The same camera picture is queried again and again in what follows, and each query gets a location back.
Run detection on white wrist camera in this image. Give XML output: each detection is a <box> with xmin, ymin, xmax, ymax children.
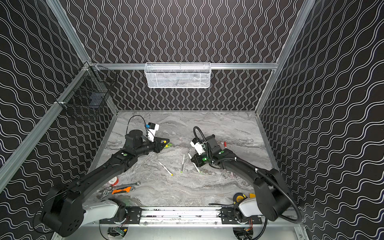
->
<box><xmin>191</xmin><ymin>138</ymin><xmax>206</xmax><ymax>156</ymax></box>
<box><xmin>146</xmin><ymin>123</ymin><xmax>160</xmax><ymax>142</ymax></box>

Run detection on yellow black tape measure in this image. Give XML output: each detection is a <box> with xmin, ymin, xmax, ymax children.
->
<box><xmin>233</xmin><ymin>193</ymin><xmax>248</xmax><ymax>205</ymax></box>

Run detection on black wire mesh basket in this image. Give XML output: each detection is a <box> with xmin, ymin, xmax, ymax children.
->
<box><xmin>59</xmin><ymin>66</ymin><xmax>118</xmax><ymax>122</ymax></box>

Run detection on white wire mesh basket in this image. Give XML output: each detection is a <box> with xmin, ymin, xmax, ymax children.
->
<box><xmin>144</xmin><ymin>62</ymin><xmax>212</xmax><ymax>89</ymax></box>

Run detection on orange handled pliers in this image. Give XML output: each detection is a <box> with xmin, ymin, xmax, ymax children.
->
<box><xmin>98</xmin><ymin>186</ymin><xmax>135</xmax><ymax>199</ymax></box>

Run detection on white pen yellow end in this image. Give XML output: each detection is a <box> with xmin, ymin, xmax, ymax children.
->
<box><xmin>159</xmin><ymin>162</ymin><xmax>174</xmax><ymax>176</ymax></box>

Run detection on silver wrench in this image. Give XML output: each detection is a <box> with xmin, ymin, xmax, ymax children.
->
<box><xmin>103</xmin><ymin>182</ymin><xmax>141</xmax><ymax>192</ymax></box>

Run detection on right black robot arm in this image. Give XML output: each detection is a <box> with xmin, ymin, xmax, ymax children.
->
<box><xmin>191</xmin><ymin>126</ymin><xmax>302</xmax><ymax>224</ymax></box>

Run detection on red white tape roll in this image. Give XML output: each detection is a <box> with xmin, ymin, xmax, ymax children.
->
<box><xmin>108</xmin><ymin>177</ymin><xmax>119</xmax><ymax>187</ymax></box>

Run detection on white pen light green end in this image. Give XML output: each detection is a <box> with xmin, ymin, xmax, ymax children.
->
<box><xmin>181</xmin><ymin>154</ymin><xmax>186</xmax><ymax>173</ymax></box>

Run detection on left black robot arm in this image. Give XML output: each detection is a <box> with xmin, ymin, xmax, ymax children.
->
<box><xmin>40</xmin><ymin>130</ymin><xmax>170</xmax><ymax>237</ymax></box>

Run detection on white pen magenta end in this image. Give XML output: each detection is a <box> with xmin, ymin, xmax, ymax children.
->
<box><xmin>188</xmin><ymin>153</ymin><xmax>201</xmax><ymax>174</ymax></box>

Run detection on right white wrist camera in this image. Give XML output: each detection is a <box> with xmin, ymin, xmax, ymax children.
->
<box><xmin>191</xmin><ymin>138</ymin><xmax>206</xmax><ymax>156</ymax></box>

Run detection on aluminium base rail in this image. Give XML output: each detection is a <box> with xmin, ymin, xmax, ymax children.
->
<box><xmin>53</xmin><ymin>205</ymin><xmax>310</xmax><ymax>229</ymax></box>

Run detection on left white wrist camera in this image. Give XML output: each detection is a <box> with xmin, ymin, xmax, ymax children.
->
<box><xmin>146</xmin><ymin>123</ymin><xmax>160</xmax><ymax>142</ymax></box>

